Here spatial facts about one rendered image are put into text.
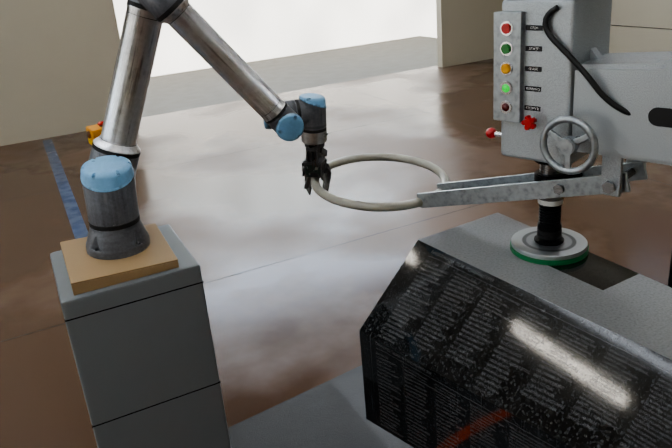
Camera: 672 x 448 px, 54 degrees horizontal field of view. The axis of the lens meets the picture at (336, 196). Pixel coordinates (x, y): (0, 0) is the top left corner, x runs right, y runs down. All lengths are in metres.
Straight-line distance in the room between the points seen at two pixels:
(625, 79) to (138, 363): 1.55
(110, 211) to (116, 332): 0.35
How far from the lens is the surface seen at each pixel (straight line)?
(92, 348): 2.07
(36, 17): 7.92
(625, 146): 1.72
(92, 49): 7.99
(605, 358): 1.65
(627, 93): 1.69
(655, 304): 1.80
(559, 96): 1.75
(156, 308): 2.05
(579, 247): 1.99
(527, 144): 1.82
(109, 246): 2.07
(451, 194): 2.07
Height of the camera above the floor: 1.70
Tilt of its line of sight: 20 degrees down
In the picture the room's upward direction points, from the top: 5 degrees counter-clockwise
